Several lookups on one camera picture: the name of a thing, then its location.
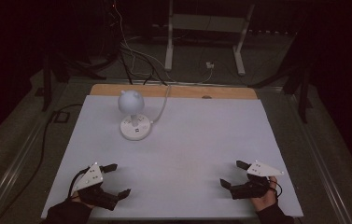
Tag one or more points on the person's right hand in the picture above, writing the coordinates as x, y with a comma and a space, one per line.
266, 197

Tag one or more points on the white round desk lamp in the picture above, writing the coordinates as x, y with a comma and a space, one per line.
132, 114

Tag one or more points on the black tripod stand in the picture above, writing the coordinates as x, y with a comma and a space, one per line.
301, 81
67, 71

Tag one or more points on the white table mat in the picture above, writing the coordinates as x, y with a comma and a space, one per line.
176, 155

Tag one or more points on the white metal stand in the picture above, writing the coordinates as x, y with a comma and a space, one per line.
206, 34

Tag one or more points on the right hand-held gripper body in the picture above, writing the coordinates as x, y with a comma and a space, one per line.
254, 182

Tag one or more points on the white power plug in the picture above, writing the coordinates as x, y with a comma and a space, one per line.
209, 65

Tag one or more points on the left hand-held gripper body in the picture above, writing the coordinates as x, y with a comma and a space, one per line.
91, 183

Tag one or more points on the person's left hand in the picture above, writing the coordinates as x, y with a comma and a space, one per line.
81, 199

